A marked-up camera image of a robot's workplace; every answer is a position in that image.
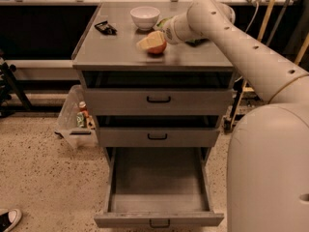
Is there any grey top drawer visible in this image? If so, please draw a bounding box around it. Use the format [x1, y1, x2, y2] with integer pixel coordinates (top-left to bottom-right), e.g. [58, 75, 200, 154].
[85, 88, 232, 116]

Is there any green can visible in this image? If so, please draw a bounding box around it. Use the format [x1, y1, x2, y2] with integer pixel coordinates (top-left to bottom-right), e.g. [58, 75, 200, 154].
[76, 112, 85, 128]

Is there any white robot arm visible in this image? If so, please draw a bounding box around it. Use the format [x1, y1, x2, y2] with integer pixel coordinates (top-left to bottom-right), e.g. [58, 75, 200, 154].
[137, 0, 309, 232]

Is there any black snack wrapper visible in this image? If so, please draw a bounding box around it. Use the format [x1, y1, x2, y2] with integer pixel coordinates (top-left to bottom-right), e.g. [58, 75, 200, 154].
[95, 21, 117, 35]

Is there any black white sneaker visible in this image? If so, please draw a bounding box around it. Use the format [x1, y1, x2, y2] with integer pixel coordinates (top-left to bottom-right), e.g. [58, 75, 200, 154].
[0, 209, 22, 232]

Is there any grey drawer cabinet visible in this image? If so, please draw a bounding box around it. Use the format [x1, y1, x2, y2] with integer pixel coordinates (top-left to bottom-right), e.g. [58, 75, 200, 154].
[73, 1, 236, 154]

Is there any grey bottom drawer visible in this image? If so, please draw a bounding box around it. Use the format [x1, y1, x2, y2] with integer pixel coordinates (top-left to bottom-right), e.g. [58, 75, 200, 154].
[95, 147, 224, 229]

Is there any clear plastic bin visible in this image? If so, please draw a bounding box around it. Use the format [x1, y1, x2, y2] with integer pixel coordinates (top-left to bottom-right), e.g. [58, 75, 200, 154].
[55, 85, 98, 149]

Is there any yellow ladder frame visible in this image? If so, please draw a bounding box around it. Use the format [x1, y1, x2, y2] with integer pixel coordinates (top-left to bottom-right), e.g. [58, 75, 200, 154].
[229, 0, 309, 131]

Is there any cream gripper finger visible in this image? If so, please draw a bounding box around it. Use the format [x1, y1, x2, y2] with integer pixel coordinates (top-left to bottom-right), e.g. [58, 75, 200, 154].
[136, 31, 166, 50]

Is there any black stand left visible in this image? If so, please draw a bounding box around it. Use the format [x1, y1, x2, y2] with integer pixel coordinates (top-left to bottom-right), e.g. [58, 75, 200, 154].
[0, 51, 32, 118]

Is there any white bowl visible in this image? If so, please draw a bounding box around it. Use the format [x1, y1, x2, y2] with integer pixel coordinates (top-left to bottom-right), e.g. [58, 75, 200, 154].
[130, 6, 160, 31]

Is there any grey drawer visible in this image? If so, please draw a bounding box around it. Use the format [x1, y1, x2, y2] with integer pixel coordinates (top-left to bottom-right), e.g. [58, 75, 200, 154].
[85, 88, 232, 116]
[97, 128, 219, 147]
[95, 147, 224, 229]

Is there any red apple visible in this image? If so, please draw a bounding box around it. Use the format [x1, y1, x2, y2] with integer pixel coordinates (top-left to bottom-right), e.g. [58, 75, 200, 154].
[147, 42, 167, 54]

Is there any grey middle drawer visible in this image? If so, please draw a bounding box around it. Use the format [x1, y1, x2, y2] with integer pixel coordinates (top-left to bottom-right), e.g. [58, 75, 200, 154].
[97, 128, 219, 147]

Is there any green chip bag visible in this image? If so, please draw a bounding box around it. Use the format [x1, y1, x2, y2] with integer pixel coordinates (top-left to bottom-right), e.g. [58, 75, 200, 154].
[155, 17, 207, 47]

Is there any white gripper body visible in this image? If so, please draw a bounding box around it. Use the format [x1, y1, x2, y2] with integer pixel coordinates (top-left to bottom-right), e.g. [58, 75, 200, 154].
[162, 14, 187, 44]

